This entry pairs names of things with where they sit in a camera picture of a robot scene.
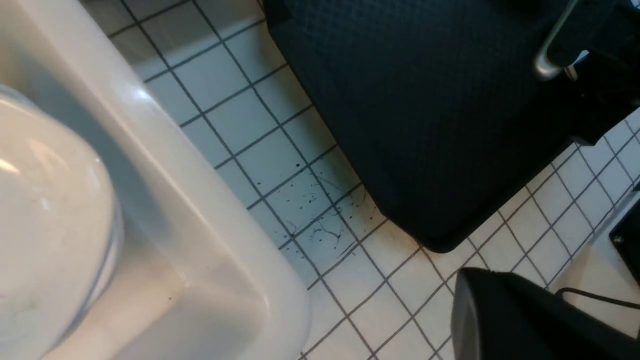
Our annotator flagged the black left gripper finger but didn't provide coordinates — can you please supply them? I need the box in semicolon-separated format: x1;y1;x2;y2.
451;268;639;360

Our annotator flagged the large white plastic tub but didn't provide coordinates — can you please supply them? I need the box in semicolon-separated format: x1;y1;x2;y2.
1;0;311;360

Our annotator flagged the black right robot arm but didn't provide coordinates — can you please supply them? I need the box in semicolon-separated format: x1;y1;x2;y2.
533;0;640;146

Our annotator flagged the black cable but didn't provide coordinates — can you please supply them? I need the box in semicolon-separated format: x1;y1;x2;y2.
555;287;640;311

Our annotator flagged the black serving tray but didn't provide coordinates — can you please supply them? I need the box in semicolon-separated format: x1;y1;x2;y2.
263;0;578;254

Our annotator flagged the top stacked white bowl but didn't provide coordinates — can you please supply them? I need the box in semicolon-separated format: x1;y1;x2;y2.
0;85;124;360

